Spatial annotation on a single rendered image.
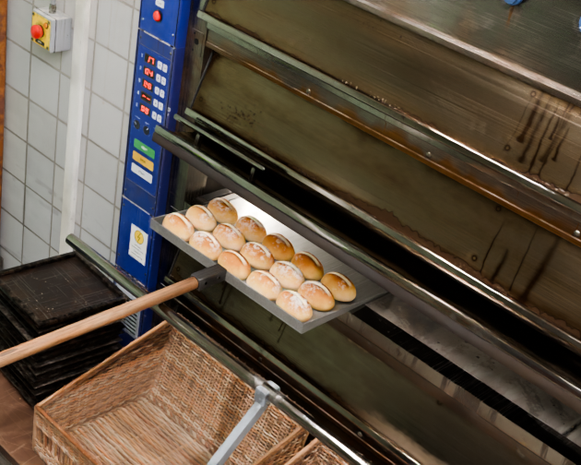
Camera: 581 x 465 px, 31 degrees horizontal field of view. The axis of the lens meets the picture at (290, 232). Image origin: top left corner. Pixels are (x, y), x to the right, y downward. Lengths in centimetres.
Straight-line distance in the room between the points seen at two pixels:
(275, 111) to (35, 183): 116
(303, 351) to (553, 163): 92
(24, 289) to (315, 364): 86
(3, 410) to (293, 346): 86
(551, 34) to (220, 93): 95
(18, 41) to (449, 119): 162
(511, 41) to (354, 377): 95
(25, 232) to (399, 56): 173
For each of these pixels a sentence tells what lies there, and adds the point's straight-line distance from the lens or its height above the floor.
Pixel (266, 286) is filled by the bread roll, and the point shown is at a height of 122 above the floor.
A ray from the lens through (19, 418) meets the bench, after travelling 303.
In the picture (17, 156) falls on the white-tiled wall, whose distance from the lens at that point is 354.
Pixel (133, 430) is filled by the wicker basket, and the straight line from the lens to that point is 299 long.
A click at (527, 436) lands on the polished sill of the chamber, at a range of 235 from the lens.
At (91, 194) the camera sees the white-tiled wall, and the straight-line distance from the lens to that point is 323.
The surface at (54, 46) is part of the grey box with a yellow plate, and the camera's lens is 312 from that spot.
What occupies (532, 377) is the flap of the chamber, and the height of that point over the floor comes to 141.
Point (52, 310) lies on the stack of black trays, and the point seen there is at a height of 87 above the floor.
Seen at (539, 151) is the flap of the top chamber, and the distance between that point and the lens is 210.
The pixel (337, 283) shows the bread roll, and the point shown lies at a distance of 255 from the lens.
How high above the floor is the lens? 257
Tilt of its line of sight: 30 degrees down
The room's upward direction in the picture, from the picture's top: 11 degrees clockwise
